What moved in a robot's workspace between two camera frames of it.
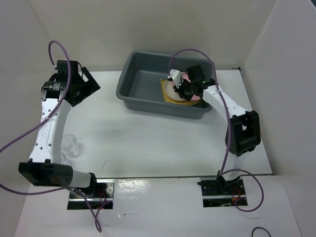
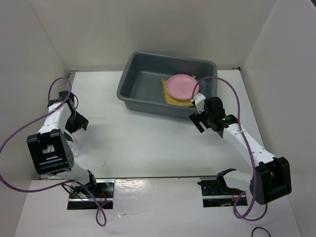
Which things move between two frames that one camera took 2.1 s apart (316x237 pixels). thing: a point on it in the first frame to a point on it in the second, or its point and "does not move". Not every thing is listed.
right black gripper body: x=185 y=89 to x=207 y=117
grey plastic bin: x=140 y=90 does not move
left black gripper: x=90 y=80 to x=81 y=122
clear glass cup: x=70 y=146 does not move
